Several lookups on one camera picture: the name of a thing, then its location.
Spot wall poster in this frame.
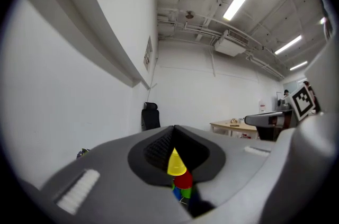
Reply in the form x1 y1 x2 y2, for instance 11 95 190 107
143 35 153 71

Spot red paper cup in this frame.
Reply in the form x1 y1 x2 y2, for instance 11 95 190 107
173 169 193 190

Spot light wooden desk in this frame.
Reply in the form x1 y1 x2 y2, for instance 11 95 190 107
210 119 259 139

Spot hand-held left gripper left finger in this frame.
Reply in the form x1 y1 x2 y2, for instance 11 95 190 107
20 125 193 224

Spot white ceiling air conditioner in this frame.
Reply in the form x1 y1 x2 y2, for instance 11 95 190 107
213 29 250 58

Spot blue paper cup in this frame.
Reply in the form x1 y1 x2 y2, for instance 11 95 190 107
172 187 183 201

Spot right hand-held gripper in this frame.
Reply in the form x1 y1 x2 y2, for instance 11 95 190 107
245 84 316 141

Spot black office chair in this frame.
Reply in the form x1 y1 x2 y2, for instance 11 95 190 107
141 102 162 132

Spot ceiling light tube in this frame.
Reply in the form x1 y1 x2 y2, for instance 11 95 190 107
289 60 309 71
222 0 254 21
274 34 303 56

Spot yellow paper cup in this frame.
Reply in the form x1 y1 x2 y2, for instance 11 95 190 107
166 147 188 176

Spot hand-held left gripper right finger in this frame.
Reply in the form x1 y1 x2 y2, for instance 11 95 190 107
174 111 338 224

